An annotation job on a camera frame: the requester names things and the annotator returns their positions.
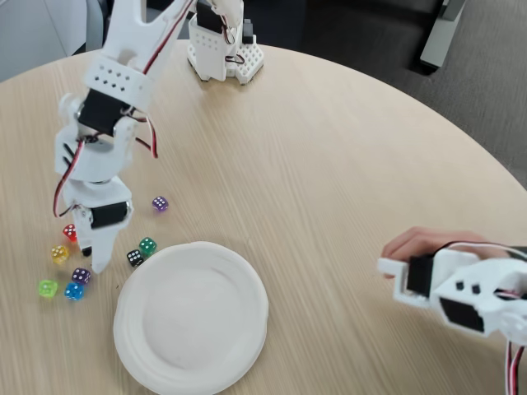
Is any white cabinet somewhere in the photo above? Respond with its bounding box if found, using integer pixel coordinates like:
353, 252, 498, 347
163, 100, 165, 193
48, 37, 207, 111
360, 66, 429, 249
0, 0, 104, 82

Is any dark green translucent die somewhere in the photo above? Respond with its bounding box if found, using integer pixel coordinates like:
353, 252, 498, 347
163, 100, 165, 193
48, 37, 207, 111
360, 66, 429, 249
138, 236, 158, 257

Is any yellow translucent die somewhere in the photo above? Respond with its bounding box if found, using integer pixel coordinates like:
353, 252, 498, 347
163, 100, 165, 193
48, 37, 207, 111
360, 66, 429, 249
49, 244, 70, 265

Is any grey desk leg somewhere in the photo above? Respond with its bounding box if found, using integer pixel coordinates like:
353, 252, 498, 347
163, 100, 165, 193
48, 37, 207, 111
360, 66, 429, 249
419, 0, 466, 75

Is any person's hand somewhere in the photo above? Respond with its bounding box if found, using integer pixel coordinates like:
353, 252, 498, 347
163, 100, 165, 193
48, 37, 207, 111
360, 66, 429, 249
381, 225, 511, 281

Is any blue translucent die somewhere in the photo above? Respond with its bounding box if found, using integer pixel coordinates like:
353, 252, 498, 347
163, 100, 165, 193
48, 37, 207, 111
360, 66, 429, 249
63, 281, 85, 302

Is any lime green translucent die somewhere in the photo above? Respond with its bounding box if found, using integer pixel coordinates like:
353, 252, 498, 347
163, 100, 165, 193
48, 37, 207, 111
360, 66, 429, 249
38, 279, 58, 300

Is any white paper plate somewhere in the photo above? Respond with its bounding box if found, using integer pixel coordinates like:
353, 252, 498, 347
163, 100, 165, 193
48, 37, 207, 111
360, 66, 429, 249
113, 240, 270, 395

